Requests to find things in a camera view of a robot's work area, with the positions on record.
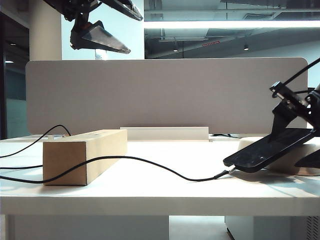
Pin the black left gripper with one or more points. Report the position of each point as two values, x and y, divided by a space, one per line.
72 7

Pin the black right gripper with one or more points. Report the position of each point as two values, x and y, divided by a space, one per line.
312 107

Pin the black smartphone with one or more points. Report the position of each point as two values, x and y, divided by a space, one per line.
257 156

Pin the white pulp paper tray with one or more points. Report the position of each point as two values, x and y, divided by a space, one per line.
282 166

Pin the black ceiling spot lamp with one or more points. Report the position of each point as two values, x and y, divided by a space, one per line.
175 48
246 47

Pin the grey fabric desk divider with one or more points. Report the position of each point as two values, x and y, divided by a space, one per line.
165 97

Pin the red ceiling sign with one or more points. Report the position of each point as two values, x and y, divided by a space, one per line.
211 44

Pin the long ceiling light strip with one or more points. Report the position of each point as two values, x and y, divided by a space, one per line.
225 24

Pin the white power strip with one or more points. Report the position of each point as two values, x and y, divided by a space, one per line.
56 136

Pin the brown cardboard box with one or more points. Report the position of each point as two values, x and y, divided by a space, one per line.
65 163

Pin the white desk support panel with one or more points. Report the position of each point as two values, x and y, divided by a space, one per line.
87 228

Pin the framed wall sign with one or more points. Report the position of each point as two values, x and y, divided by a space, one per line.
99 55

